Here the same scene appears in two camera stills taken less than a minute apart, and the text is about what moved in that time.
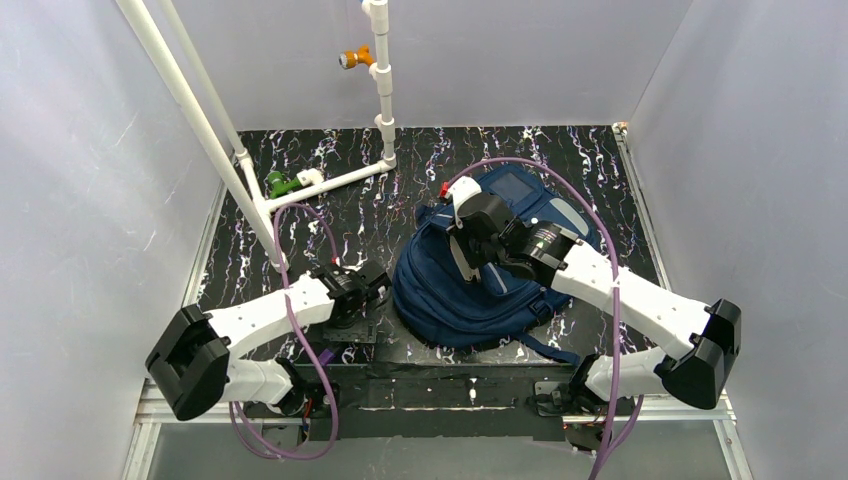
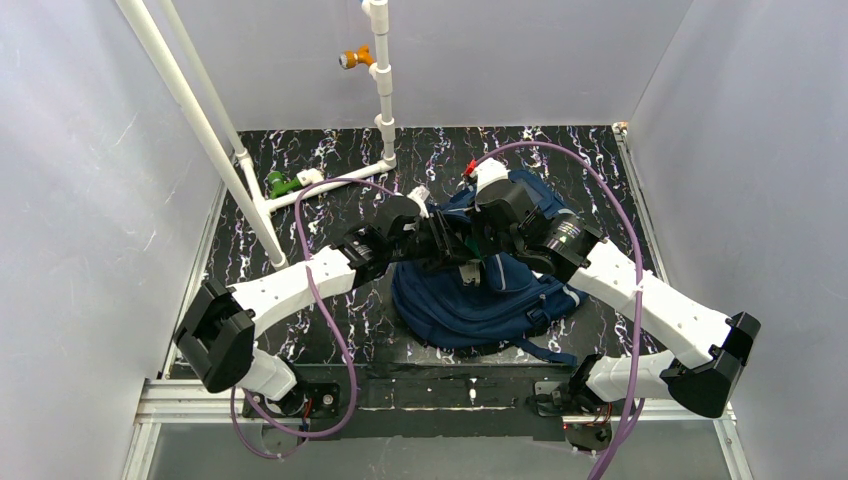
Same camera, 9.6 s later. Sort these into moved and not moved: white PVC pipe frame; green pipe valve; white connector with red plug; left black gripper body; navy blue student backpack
Moved: left black gripper body; white connector with red plug
Not moved: white PVC pipe frame; green pipe valve; navy blue student backpack
